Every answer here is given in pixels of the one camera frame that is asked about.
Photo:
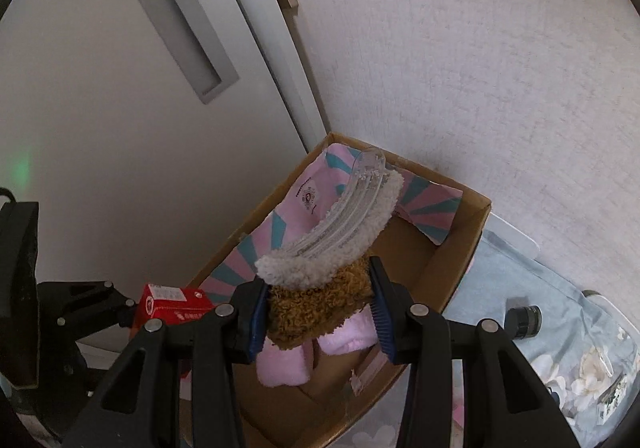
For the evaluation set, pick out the floral light blue cloth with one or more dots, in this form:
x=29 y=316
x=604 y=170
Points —
x=500 y=278

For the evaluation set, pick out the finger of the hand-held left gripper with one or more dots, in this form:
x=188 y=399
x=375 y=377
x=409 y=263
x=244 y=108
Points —
x=85 y=303

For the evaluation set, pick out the brown cardboard box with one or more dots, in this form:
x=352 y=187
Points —
x=425 y=268

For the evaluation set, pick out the small black jar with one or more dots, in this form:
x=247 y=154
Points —
x=522 y=322

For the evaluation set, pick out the small printed packet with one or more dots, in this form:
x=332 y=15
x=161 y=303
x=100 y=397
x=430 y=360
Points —
x=611 y=398

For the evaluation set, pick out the white door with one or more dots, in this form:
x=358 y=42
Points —
x=90 y=152

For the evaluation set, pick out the pink teal striped bag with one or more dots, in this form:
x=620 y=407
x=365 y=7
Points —
x=300 y=208

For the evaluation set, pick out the fluffy brown white sock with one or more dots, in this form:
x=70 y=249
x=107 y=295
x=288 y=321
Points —
x=320 y=298

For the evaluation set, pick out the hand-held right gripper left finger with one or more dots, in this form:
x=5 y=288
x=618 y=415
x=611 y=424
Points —
x=257 y=323

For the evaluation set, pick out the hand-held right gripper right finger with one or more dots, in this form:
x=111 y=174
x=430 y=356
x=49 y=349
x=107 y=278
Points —
x=382 y=323

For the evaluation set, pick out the white tray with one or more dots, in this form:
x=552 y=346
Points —
x=515 y=233

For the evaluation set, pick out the pink plush cloth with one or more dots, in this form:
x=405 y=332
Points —
x=285 y=368

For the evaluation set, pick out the red carton box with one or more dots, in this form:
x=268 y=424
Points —
x=170 y=303

